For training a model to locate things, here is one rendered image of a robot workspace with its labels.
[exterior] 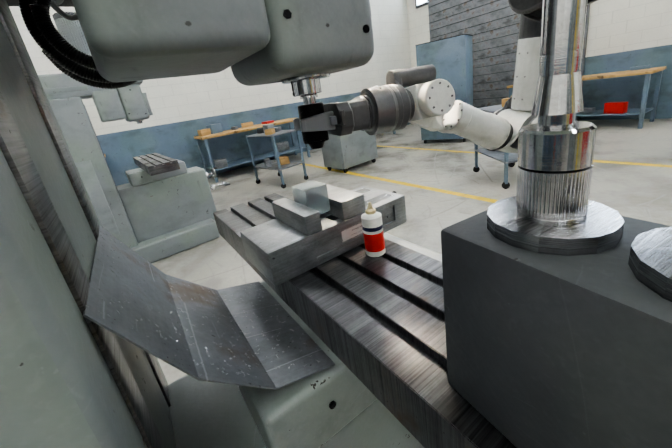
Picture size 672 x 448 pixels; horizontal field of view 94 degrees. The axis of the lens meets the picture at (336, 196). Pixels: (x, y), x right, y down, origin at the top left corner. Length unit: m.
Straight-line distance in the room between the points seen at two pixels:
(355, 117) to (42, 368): 0.48
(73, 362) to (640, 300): 0.38
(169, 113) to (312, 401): 6.74
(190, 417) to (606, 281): 0.67
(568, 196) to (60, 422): 0.41
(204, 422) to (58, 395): 0.42
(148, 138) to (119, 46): 6.63
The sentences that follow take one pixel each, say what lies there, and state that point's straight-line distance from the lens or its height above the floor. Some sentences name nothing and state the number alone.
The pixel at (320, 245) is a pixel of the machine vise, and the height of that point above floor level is 1.00.
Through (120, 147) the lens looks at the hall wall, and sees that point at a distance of 7.00.
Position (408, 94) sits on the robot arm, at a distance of 0.63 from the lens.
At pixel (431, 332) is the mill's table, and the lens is 0.47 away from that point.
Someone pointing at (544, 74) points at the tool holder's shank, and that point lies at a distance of 0.27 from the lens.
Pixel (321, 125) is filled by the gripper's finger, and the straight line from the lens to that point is 0.55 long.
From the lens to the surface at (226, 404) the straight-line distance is 0.73.
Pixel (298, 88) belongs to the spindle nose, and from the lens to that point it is 0.56.
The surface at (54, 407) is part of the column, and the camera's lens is 0.34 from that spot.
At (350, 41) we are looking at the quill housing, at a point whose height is 1.34.
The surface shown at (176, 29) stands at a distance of 0.40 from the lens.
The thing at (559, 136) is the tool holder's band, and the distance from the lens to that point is 0.26.
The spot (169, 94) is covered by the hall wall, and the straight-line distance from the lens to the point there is 7.09.
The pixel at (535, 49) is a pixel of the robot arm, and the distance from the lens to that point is 0.79.
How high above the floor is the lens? 1.28
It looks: 18 degrees down
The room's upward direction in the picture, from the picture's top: 9 degrees counter-clockwise
